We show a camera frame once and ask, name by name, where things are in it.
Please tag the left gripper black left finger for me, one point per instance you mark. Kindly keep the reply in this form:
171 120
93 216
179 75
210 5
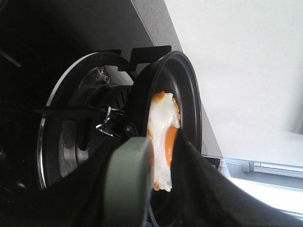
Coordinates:
90 196

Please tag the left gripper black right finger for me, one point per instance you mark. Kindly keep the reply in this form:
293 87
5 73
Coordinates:
207 199

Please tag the fried egg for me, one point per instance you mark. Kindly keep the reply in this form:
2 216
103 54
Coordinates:
163 123

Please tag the black frying pan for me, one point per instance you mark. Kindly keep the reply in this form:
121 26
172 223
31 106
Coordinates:
142 185

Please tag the black left burner pan support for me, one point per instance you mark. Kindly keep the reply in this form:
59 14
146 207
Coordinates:
67 135

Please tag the black glass gas cooktop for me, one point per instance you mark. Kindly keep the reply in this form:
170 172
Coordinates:
39 40

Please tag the silver wire pan reducer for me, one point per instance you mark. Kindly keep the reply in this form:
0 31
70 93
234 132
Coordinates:
111 117

